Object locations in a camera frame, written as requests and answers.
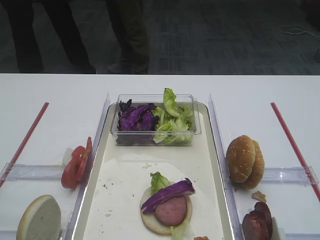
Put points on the pink ham slice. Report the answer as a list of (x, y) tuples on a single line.
[(172, 212)]

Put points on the person legs dark trousers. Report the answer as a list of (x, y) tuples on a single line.
[(127, 22)]

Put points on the right red rod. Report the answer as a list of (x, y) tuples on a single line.
[(297, 151)]

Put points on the purple cabbage pile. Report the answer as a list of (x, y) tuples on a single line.
[(138, 118)]

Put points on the orange food scrap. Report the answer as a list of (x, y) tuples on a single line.
[(201, 238)]

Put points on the grey shoe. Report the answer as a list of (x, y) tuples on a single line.
[(127, 68)]

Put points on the cream metal tray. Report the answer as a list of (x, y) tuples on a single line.
[(124, 175)]

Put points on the purple cabbage strip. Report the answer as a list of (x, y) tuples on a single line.
[(181, 188)]

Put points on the white-faced bun half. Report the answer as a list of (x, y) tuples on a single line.
[(41, 220)]

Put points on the lower lettuce leaf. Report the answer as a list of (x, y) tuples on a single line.
[(182, 231)]

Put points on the left upper clear crossbar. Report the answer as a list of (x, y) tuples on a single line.
[(31, 172)]

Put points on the right long clear rail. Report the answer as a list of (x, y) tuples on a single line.
[(228, 189)]

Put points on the clear plastic salad container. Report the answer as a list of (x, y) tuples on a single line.
[(145, 138)]

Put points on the sesame bun top rear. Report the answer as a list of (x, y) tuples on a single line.
[(258, 168)]

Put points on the left red rod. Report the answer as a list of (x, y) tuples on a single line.
[(27, 138)]

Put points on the green lettuce pile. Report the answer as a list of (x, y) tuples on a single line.
[(172, 121)]

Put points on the red tomato slices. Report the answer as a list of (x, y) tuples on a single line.
[(74, 171)]

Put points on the red rod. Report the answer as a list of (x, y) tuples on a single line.
[(297, 151), (27, 138)]

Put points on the bread crumb piece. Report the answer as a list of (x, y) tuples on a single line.
[(259, 196)]

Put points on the dark sausage patties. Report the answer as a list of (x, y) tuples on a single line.
[(257, 225)]

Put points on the white pusher block sausage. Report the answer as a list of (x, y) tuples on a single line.
[(275, 230)]

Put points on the white pusher block tomato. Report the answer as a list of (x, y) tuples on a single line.
[(67, 157)]

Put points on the bottom bun on tray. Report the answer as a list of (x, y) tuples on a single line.
[(152, 223)]

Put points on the lettuce leaf on bun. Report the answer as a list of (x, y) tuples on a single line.
[(158, 182)]

